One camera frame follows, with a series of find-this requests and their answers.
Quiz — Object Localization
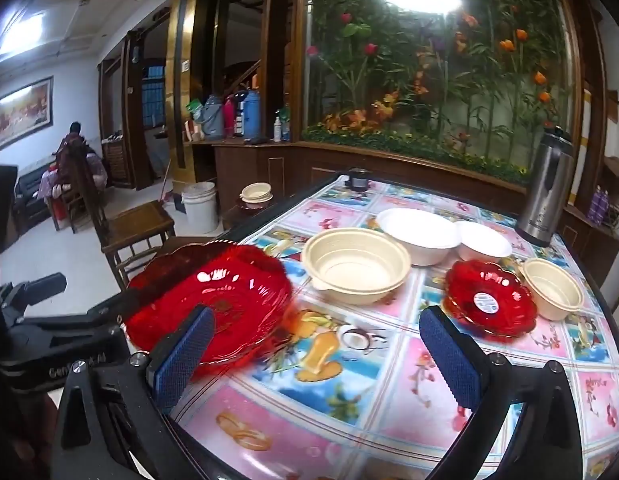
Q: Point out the beige cup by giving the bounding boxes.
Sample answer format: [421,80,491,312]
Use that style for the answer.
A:
[518,258,585,322]

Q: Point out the black thermos pot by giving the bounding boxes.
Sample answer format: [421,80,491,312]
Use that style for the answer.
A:
[233,91,246,137]

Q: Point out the mop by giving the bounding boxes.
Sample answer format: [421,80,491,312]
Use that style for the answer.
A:
[157,160,175,206]

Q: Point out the large red plastic plate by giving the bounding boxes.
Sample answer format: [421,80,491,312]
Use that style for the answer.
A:
[124,242,295,367]

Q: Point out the wooden staircase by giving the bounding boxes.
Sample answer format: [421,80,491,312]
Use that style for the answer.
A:
[224,57,263,96]

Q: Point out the white plastic bucket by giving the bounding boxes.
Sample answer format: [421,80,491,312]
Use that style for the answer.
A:
[181,181,220,237]

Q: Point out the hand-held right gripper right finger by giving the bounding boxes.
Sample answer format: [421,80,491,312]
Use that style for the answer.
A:
[418,304,577,480]

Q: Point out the stainless steel kettle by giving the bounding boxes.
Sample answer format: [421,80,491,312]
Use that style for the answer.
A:
[514,127,576,248]

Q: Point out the artificial flower wall display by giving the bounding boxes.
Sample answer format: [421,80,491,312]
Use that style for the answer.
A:
[302,0,577,186]

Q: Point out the blue thermos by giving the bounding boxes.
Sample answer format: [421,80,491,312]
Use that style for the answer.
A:
[243,88,263,141]

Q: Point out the golden pillar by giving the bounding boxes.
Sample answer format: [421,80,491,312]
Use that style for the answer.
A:
[168,0,235,186]

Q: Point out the beige bowls on stool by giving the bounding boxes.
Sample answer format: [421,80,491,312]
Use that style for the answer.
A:
[241,182,274,206]

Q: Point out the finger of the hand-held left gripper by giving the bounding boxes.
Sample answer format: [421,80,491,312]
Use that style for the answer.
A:
[87,272,158,333]

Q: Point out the low wooden sideboard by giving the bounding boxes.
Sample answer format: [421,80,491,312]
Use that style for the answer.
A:
[100,132,129,188]

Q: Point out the white round plate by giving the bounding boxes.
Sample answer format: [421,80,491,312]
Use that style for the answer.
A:
[300,227,426,306]

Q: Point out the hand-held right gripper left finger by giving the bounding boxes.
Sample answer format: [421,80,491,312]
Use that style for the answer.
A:
[54,304,220,480]

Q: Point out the wooden cabinet counter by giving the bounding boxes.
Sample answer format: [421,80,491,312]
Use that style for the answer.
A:
[182,137,619,281]

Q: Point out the small white bowl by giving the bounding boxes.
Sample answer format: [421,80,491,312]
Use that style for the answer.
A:
[454,220,513,262]

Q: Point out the black sofa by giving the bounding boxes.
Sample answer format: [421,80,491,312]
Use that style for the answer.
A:
[12,162,58,233]

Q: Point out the large white bowl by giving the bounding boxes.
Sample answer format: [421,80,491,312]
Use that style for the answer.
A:
[375,207,463,267]

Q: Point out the rectangular ceiling light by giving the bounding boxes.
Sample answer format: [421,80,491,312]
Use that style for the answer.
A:
[0,12,45,56]

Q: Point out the small wooden stool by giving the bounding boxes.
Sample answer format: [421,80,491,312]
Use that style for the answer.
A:
[222,205,270,233]

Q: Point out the small black jar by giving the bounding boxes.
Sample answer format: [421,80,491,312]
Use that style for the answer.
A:
[343,167,373,192]

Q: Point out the tall-backed wooden chair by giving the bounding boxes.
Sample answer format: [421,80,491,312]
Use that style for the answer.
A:
[64,137,176,291]

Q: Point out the grey-blue thermos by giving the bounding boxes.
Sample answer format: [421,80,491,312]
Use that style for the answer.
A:
[196,94,225,142]

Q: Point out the table with pink cloth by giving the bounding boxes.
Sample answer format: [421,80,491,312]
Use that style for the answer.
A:
[37,167,70,233]

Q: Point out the small red gold-rimmed plate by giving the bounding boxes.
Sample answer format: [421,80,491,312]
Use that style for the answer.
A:
[443,258,536,338]

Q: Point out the framed wall painting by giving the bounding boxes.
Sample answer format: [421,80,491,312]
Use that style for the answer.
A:
[0,76,54,156]

